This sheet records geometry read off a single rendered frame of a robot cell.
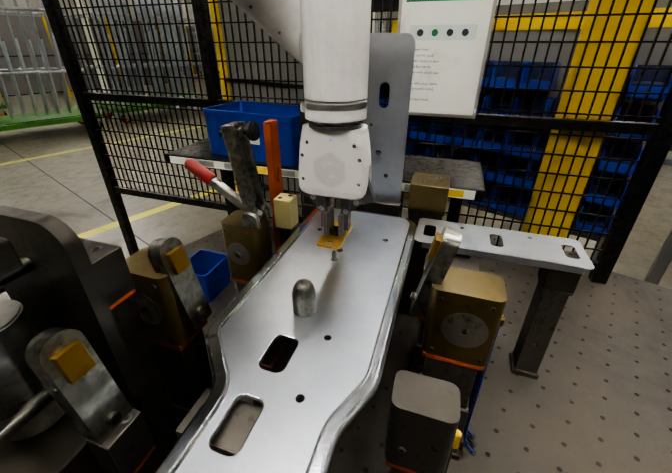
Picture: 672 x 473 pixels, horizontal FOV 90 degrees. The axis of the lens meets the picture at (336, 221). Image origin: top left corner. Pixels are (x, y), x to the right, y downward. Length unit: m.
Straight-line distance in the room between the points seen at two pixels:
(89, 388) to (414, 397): 0.31
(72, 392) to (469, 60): 0.96
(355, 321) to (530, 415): 0.46
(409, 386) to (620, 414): 0.56
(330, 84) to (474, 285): 0.31
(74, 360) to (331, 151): 0.35
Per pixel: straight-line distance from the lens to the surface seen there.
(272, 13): 0.53
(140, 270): 0.49
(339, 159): 0.46
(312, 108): 0.45
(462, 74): 0.99
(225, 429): 0.40
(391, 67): 0.72
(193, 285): 0.49
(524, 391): 0.85
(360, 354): 0.42
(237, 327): 0.47
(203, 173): 0.61
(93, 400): 0.41
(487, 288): 0.48
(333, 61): 0.43
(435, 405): 0.41
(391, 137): 0.74
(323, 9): 0.43
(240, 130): 0.54
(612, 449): 0.85
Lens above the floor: 1.32
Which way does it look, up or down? 28 degrees down
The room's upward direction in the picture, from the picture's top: straight up
